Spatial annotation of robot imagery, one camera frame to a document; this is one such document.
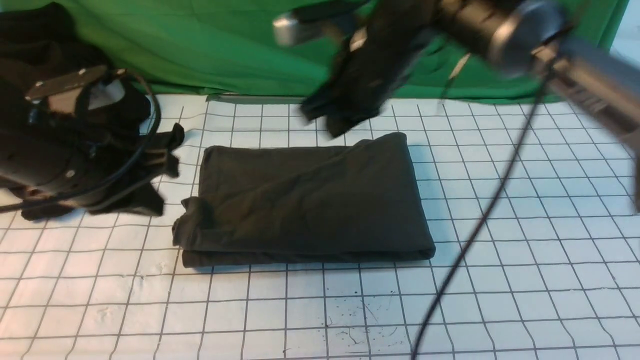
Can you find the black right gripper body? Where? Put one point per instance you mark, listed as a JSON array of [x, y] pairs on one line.
[[372, 64]]

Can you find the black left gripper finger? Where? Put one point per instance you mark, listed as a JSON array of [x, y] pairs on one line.
[[133, 192]]

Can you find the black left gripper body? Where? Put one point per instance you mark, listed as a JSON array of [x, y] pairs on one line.
[[60, 130]]

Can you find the gray long-sleeve top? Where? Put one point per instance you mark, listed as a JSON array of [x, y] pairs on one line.
[[305, 205]]

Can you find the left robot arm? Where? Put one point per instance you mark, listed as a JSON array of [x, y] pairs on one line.
[[65, 186]]

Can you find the black garment pile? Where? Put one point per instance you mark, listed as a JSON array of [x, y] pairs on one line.
[[39, 44]]

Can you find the green backdrop cloth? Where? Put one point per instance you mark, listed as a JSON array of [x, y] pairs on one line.
[[209, 47]]

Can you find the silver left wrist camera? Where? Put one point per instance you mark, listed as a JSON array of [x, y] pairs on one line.
[[103, 95]]

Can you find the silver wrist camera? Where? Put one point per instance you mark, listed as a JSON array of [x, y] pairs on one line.
[[289, 31], [103, 95]]

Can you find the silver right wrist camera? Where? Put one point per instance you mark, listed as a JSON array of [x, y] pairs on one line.
[[289, 31]]

